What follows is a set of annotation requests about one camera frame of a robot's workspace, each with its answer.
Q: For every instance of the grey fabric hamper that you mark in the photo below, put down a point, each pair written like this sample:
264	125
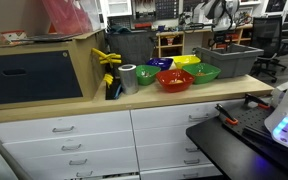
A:
130	48

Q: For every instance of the wooden shelf unit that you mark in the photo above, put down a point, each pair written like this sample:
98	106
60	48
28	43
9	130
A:
170	34

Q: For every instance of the yellow plastic bowl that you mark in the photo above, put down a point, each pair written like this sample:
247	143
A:
185	61

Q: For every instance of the cardboard box with dark panel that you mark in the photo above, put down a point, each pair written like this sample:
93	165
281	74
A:
34	73

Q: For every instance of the green bowl with several toys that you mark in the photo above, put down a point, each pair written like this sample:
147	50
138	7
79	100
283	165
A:
152	78

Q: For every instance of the white drawer cabinet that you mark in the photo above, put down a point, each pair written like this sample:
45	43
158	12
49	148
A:
117	143

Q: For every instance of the red translucent sheet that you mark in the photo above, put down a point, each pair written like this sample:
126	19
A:
67	15

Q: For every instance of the large yellow clamp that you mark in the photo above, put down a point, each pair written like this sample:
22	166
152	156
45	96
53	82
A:
107	57

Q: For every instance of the orange tiger striped plush toy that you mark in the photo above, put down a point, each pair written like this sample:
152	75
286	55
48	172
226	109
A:
200	74

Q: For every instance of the black office chair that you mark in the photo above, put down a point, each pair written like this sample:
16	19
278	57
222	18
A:
267	36

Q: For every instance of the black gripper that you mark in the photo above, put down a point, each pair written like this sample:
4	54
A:
223	36

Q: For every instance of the red plastic bowl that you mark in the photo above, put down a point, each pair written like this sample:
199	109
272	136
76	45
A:
175	87

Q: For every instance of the black mounting table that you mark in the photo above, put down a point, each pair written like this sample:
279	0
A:
224	153

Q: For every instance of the black tool pegboard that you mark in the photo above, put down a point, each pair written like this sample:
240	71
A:
166	8

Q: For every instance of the red and white small box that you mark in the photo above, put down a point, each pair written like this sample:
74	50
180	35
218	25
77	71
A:
13	36

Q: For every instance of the blue plastic bowl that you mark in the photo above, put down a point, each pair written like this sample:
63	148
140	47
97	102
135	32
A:
160	63

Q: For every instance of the grey plastic bin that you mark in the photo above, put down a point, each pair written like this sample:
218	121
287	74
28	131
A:
230	65

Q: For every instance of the metal cup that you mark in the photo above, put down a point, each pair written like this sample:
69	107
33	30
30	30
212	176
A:
128	79

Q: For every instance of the teal cloth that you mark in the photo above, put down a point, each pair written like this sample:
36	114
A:
117	29

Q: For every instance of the green bowl with tiger toy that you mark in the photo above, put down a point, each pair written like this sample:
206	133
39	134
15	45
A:
207	76

